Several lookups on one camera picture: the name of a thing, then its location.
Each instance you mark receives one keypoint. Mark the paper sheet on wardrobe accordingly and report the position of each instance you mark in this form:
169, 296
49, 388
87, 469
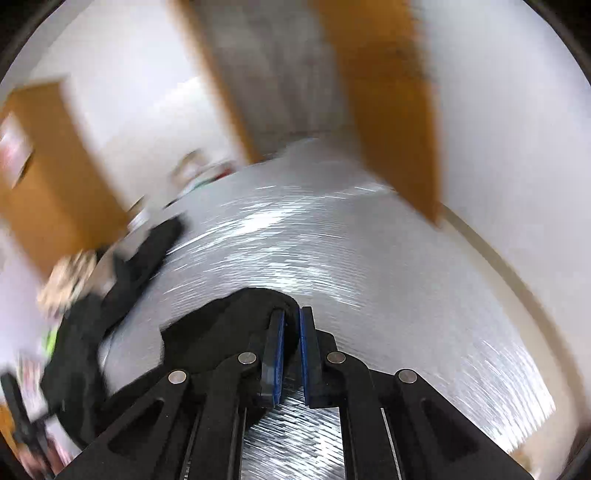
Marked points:
14, 147

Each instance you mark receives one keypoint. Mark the green packet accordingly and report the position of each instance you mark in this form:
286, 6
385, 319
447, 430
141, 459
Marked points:
50, 344

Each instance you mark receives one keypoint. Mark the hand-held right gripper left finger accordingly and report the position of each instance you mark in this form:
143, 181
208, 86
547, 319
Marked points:
275, 360

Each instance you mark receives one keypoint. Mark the brown cardboard box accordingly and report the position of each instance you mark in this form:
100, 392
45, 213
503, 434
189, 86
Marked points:
189, 166

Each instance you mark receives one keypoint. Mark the wooden door frame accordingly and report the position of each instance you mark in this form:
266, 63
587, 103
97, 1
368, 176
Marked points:
217, 78

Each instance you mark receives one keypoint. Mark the clear plastic door curtain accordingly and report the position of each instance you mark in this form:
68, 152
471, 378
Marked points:
277, 69

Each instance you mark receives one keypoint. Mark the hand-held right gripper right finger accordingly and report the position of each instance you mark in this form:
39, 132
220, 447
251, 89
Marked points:
303, 360

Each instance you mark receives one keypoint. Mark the beige floral cloth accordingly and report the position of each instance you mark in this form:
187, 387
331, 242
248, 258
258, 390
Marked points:
67, 281

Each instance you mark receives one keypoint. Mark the black garment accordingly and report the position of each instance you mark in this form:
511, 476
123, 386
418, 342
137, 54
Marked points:
194, 332

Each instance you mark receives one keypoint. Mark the colourful printed packets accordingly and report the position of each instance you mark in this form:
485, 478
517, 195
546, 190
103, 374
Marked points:
34, 383

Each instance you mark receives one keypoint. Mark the wooden wardrobe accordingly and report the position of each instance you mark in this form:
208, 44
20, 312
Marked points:
51, 194

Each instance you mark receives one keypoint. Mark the small white box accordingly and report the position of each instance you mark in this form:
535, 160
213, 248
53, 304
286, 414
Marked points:
137, 213

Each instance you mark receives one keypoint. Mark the silver foil mat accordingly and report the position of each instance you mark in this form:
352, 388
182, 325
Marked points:
369, 254

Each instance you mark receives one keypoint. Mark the wooden door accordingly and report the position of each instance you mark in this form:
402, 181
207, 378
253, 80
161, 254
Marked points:
388, 101

